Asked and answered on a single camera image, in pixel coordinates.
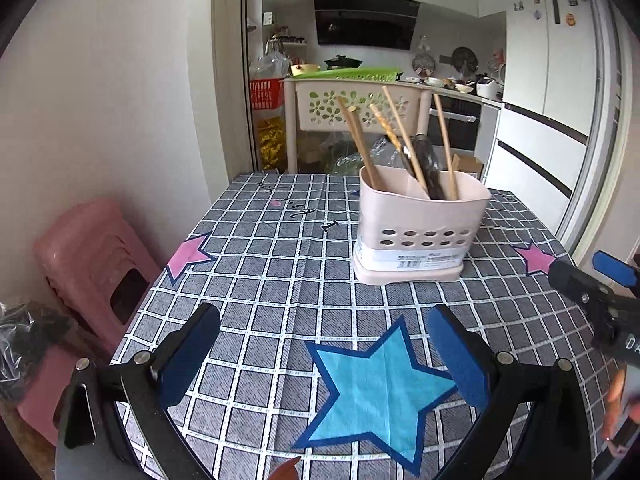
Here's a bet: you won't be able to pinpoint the red plastic basket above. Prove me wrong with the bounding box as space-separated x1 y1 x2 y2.
249 79 285 111

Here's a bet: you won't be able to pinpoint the stack of pink plastic stools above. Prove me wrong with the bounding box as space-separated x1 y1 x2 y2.
32 197 161 356

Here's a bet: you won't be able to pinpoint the person's right hand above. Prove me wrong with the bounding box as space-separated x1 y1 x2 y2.
601 367 640 457

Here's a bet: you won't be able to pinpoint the brown pointed piece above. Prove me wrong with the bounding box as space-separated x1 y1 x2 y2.
272 455 303 480

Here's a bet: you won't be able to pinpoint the cardboard box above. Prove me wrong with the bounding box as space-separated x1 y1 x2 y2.
452 152 485 181

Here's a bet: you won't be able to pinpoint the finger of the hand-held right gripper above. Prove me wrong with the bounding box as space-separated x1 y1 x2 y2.
592 251 640 289
547 259 612 307

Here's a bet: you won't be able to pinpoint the black plastic bag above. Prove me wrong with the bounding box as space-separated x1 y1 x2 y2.
0 302 76 401

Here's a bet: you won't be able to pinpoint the beige flower-cutout trolley rack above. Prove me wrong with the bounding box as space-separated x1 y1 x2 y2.
282 77 436 173

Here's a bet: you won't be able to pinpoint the white rice cooker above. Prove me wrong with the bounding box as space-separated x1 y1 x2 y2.
475 74 503 100

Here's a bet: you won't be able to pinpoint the black range hood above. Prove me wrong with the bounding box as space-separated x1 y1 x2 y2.
314 0 420 51

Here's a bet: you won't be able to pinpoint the beige plastic utensil holder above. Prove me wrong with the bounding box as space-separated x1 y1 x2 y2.
351 164 492 285

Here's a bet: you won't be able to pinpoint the clear plastic bags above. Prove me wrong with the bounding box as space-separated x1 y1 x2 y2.
320 140 391 176

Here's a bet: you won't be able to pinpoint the sliding door frame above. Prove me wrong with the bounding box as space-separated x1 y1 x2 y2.
570 0 640 266

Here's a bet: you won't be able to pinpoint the black metal spoon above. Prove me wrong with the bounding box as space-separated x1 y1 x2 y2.
412 132 448 200

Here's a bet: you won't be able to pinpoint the pink plastic stool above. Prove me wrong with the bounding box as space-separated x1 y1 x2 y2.
15 345 83 447

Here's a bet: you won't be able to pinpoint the dotted bamboo chopstick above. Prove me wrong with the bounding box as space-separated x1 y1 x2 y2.
369 103 417 178

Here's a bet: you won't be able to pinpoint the grey checked star tablecloth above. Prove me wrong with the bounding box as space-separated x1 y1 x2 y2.
107 172 626 480

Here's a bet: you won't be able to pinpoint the blue patterned bamboo chopstick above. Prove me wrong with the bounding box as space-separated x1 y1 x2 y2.
382 86 431 196

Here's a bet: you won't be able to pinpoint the green plastic basket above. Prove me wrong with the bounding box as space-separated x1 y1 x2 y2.
291 66 403 82

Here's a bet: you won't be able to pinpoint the white refrigerator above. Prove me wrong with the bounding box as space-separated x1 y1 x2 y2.
482 0 608 231

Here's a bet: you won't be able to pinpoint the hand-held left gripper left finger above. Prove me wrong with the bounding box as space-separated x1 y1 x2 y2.
55 302 222 480

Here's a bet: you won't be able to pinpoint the black built-in oven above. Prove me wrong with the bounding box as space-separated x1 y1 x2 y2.
427 92 483 153

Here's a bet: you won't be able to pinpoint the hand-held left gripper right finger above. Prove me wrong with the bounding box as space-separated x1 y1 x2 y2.
427 304 601 480

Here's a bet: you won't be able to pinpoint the hanging dark pan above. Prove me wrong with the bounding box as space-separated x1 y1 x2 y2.
451 46 478 73

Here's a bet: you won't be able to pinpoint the yellow packets bag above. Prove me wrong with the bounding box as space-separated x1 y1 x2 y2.
256 117 287 171

